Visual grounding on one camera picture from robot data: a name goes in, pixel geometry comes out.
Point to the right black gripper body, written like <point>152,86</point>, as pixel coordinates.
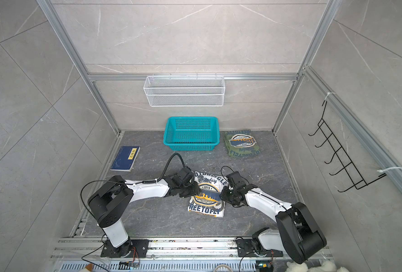
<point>229,195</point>

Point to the blue book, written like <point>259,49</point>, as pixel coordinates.
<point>125,158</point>

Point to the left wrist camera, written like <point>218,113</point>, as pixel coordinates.
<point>184,177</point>

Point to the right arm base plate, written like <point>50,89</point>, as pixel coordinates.
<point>252,248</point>

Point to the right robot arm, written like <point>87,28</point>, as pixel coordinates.
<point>298,235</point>

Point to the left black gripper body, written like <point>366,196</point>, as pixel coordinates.
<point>193,190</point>

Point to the white plush toy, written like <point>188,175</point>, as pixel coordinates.
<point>327,266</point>

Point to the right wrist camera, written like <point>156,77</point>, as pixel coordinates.
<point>236,181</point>

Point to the black wire hook rack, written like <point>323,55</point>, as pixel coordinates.
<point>341,155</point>

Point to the teal plastic basket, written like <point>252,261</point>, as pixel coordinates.
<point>192,133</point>

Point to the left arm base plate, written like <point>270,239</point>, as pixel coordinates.
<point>131,248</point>

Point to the white wire mesh shelf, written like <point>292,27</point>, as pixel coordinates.
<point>185,91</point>

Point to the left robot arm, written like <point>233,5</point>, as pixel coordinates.
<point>108,204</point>

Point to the white patterned tank top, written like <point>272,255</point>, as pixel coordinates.
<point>208,201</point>

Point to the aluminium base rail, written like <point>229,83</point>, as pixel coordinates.
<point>158,249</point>

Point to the green tank top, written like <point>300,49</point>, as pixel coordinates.
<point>241,144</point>

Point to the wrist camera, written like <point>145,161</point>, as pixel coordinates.
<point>184,177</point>
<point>236,181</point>

